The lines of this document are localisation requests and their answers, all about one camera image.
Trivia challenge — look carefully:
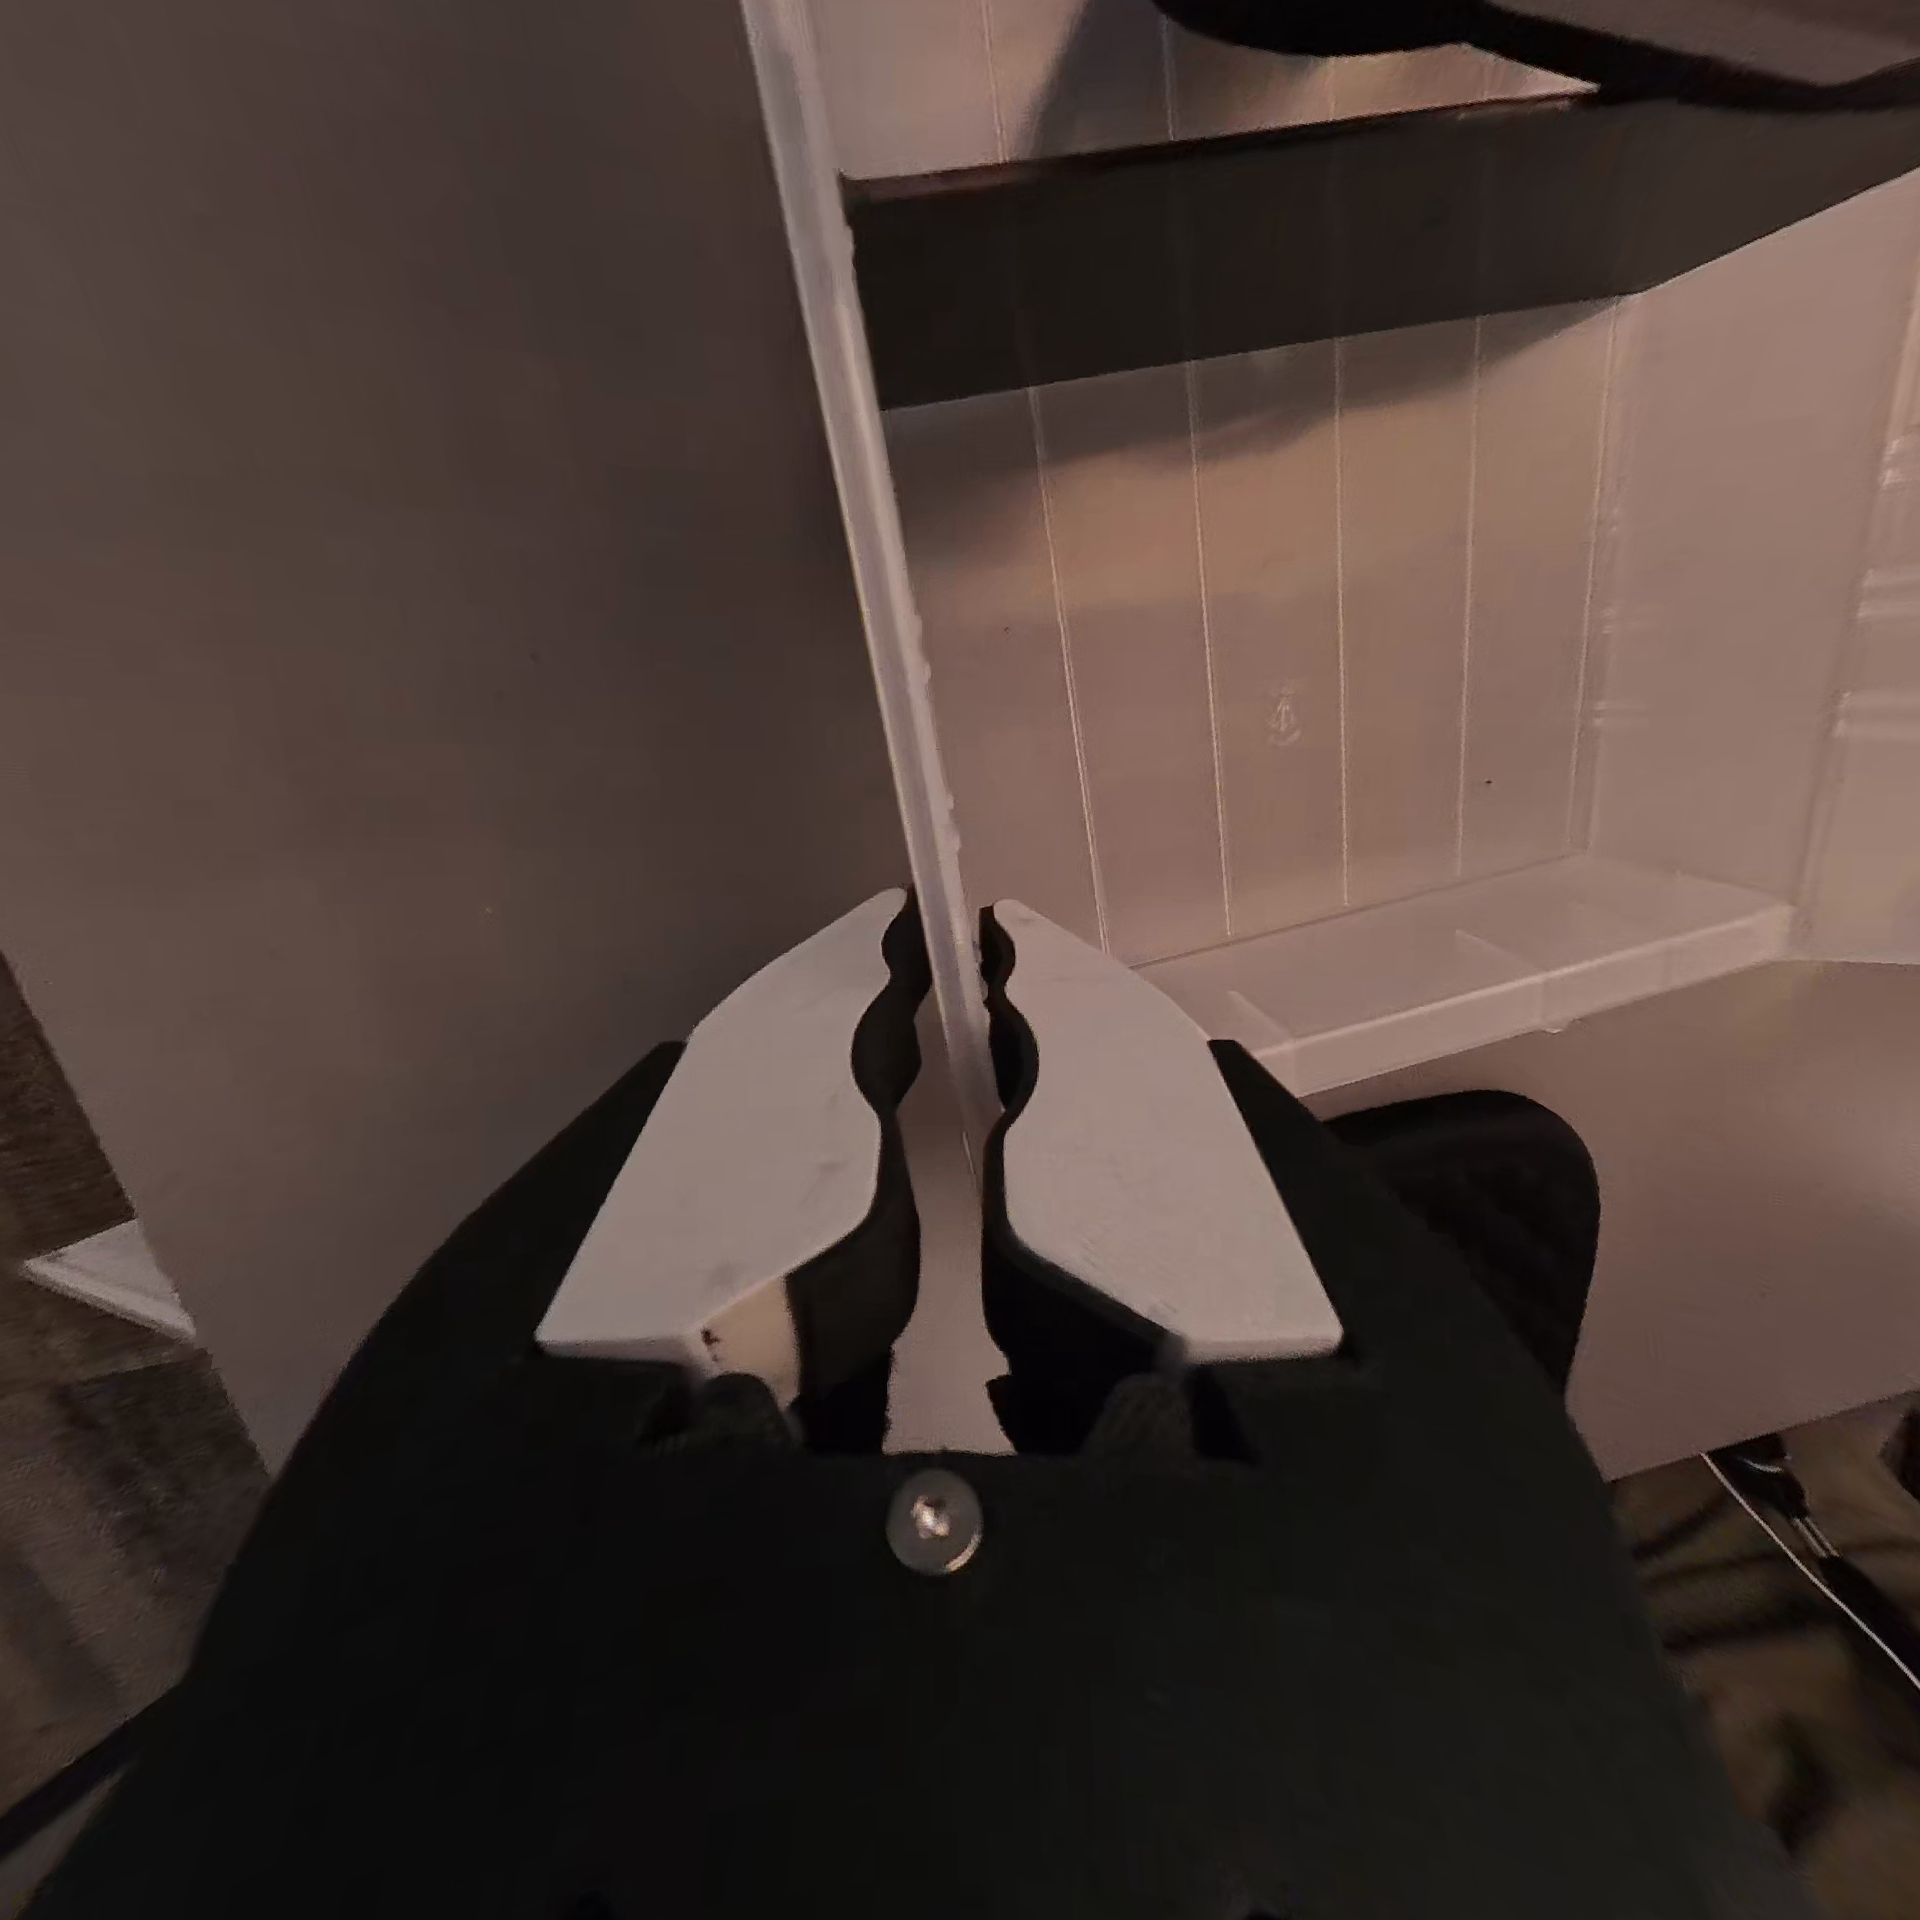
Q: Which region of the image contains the black curved object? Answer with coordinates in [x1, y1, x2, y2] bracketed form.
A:
[1155, 0, 1920, 116]

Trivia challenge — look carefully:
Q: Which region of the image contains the olive green garment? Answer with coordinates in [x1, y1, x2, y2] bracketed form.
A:
[1617, 1402, 1920, 1920]

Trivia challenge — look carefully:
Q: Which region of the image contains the clear plastic bin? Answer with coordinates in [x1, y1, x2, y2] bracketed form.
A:
[741, 0, 1920, 1152]

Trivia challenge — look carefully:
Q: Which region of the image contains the black mesh chair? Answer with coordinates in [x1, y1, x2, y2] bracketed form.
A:
[1320, 1089, 1605, 1445]

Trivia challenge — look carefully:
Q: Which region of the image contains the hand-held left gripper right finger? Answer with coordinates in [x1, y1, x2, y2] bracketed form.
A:
[975, 895, 1348, 1451]

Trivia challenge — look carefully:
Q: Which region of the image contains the thin white cord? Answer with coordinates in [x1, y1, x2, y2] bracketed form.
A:
[1704, 1430, 1920, 1676]

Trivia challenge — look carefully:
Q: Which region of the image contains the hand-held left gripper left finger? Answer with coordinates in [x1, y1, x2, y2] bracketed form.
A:
[534, 888, 920, 1451]

